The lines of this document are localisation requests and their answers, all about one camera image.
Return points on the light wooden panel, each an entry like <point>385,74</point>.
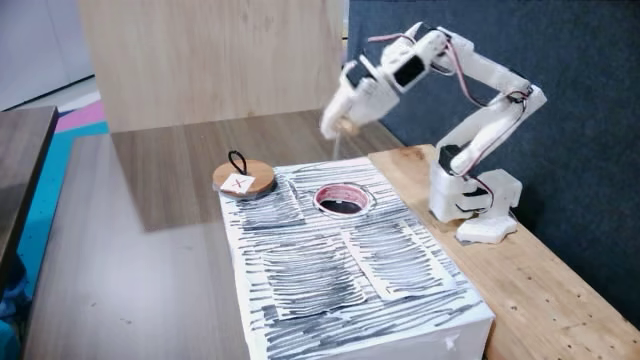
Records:
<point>210,60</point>

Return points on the large striped paper sheet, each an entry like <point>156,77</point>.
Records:
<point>397,260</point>
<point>312,280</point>

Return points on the dark wooden side table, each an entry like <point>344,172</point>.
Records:
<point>20,165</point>

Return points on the dark blue partition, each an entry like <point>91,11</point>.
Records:
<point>575,175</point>

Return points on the small striped paper sheet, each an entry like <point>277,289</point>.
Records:
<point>272,207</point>

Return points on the colourful floor mat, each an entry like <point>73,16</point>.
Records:
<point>45,190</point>

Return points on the paper label with red X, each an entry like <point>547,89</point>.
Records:
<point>238,183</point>

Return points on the round wooden disc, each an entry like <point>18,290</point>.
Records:
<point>257,175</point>

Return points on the brown debris piece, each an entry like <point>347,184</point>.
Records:
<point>346,126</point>

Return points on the white box with black stripes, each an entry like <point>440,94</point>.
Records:
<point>350,310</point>

